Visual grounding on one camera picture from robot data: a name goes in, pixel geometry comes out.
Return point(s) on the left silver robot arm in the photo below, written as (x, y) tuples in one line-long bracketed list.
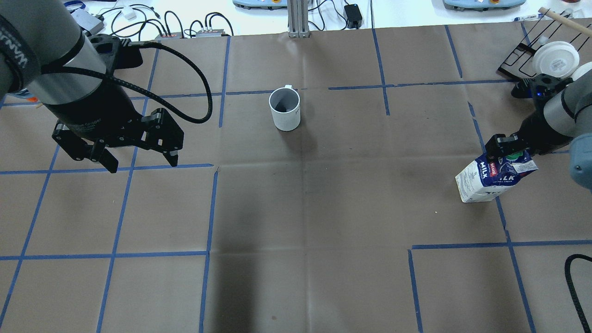
[(44, 50)]

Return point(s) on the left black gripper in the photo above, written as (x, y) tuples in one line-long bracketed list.
[(95, 107)]

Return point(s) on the white round lid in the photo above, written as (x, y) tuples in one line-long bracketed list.
[(558, 59)]

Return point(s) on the aluminium frame post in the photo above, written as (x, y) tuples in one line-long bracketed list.
[(298, 18)]

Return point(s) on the black wire rack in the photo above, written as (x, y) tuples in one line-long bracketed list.
[(548, 26)]

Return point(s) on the blue white milk carton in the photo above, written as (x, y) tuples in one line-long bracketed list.
[(483, 180)]

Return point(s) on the blue teach pendant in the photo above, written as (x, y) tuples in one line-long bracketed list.
[(481, 5), (261, 4)]

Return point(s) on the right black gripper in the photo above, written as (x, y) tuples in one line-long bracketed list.
[(539, 131)]

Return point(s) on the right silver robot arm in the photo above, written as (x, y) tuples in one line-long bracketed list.
[(562, 117)]

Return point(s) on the black power adapter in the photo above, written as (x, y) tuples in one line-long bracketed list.
[(353, 16)]

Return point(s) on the white mug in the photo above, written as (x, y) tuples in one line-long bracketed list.
[(285, 103)]

